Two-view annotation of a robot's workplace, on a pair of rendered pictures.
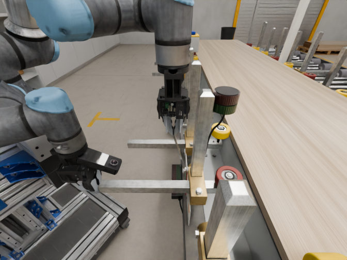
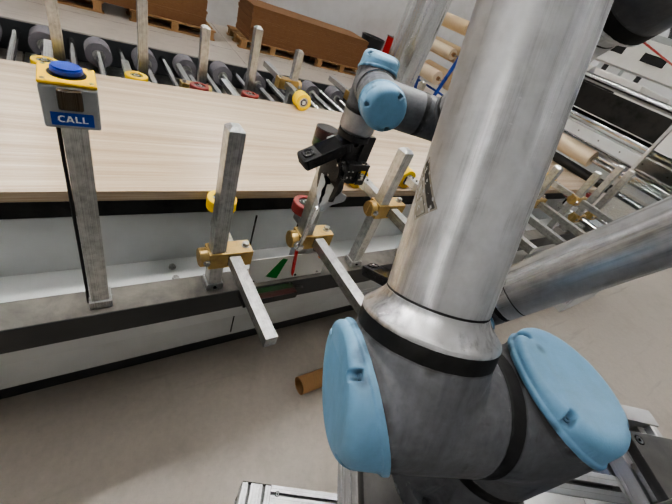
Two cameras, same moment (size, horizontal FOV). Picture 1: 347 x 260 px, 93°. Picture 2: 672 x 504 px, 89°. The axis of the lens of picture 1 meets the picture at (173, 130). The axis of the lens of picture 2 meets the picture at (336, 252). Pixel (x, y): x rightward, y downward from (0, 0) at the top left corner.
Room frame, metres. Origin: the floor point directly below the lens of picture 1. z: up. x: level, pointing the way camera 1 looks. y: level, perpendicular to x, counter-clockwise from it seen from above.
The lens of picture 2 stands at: (0.86, 0.57, 1.46)
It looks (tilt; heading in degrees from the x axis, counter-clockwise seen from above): 37 degrees down; 225
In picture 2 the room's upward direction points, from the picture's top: 24 degrees clockwise
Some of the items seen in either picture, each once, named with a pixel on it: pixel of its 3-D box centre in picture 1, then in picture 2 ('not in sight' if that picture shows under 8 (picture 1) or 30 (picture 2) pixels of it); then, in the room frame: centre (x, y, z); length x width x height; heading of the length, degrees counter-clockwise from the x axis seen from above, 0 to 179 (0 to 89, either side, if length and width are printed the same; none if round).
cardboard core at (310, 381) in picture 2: not in sight; (326, 375); (0.05, 0.04, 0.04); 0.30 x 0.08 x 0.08; 0
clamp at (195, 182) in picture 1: (196, 182); (308, 236); (0.34, -0.08, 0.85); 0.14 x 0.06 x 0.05; 0
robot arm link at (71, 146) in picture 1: (68, 140); not in sight; (0.32, 0.27, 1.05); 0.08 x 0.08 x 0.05
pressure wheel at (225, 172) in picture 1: (226, 185); (301, 215); (0.32, -0.17, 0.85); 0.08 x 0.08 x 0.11
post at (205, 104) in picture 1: (197, 160); (310, 216); (0.36, -0.08, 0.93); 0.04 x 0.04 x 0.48; 0
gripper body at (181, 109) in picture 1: (173, 91); (348, 156); (0.38, 0.00, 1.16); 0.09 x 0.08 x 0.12; 0
